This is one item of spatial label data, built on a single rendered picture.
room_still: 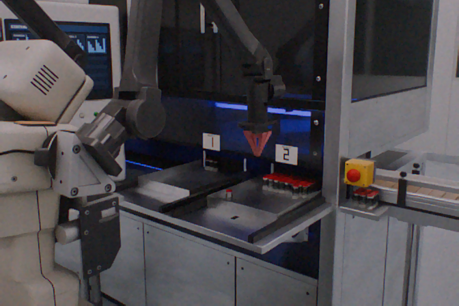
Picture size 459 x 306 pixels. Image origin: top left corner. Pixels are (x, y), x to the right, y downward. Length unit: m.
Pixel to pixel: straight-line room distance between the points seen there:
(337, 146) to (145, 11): 0.77
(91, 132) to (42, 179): 0.14
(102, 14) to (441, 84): 4.78
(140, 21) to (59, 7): 0.98
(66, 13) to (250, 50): 0.92
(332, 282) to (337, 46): 0.77
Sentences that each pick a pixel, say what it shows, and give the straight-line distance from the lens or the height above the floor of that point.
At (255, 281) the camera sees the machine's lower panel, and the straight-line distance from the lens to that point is 1.76.
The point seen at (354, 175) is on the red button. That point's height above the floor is 1.00.
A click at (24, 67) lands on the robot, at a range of 0.92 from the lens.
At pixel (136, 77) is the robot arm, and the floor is 1.32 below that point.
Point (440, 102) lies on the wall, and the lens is 6.05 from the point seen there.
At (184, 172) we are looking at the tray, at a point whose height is 0.88.
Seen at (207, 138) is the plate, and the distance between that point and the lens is 1.72.
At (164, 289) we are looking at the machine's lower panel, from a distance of 2.17.
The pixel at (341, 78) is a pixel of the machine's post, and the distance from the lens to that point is 1.39.
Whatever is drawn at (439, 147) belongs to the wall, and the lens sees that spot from 6.12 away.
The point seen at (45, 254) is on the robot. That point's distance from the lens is 1.03.
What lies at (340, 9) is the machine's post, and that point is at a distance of 1.39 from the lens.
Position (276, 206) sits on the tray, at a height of 0.88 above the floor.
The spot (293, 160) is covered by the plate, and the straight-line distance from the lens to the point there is 1.50.
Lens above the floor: 1.36
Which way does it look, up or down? 11 degrees down
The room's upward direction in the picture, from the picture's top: straight up
